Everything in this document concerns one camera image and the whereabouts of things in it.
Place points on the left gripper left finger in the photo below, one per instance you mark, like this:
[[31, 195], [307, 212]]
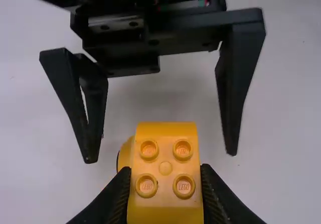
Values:
[[110, 199]]

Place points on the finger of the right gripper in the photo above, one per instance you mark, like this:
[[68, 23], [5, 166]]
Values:
[[67, 83], [240, 58]]

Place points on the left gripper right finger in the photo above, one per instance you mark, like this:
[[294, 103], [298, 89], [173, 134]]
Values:
[[218, 201]]

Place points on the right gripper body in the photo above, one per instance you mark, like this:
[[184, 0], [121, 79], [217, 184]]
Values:
[[115, 24]]

